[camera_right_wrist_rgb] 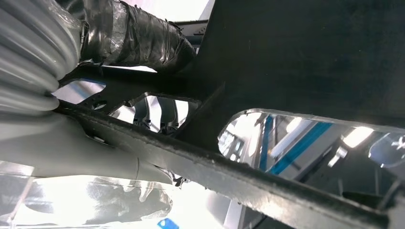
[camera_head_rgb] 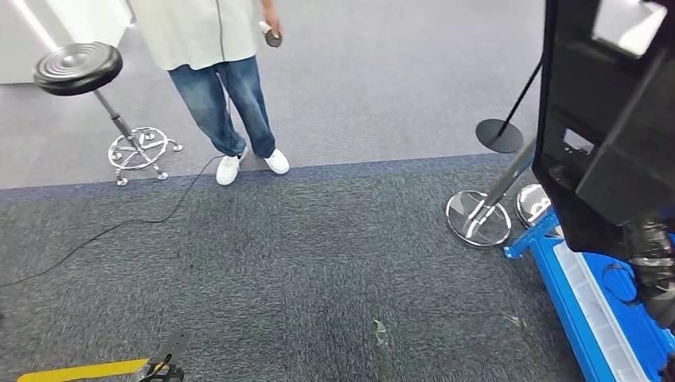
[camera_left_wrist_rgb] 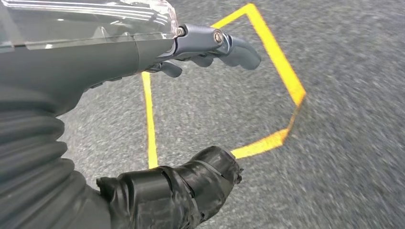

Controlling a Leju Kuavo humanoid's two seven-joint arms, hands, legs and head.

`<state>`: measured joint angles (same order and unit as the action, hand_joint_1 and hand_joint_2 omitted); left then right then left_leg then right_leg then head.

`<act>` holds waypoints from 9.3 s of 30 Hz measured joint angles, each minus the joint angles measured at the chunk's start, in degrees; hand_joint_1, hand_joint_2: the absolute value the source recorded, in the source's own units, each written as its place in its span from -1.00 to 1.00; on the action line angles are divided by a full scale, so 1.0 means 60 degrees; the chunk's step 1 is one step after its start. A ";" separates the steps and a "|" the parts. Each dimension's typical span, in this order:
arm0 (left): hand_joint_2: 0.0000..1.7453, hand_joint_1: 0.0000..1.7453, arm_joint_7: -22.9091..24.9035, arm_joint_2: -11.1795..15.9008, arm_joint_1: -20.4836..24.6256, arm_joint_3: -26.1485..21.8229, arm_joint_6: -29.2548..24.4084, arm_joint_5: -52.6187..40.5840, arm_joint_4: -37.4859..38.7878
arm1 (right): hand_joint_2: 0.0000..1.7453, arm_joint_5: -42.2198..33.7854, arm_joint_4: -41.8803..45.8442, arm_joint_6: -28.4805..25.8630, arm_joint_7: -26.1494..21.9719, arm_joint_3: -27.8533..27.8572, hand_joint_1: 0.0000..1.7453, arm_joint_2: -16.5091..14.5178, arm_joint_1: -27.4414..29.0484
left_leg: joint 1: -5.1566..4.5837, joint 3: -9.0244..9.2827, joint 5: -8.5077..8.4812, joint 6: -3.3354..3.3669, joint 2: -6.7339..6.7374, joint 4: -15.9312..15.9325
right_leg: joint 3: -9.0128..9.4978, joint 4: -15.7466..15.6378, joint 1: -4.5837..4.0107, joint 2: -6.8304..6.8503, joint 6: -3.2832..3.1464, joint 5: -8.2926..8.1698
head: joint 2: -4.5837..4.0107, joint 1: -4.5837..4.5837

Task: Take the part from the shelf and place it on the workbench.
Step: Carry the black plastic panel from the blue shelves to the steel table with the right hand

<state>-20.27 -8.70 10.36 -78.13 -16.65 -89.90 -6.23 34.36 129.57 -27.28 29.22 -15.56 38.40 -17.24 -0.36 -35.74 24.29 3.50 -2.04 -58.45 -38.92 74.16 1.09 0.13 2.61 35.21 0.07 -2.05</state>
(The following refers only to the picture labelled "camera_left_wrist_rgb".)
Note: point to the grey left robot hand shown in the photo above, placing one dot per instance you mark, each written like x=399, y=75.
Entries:
x=63, y=63

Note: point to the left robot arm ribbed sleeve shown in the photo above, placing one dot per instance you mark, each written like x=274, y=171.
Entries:
x=31, y=158

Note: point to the yellow floor tape outline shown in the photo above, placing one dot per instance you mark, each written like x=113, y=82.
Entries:
x=278, y=60

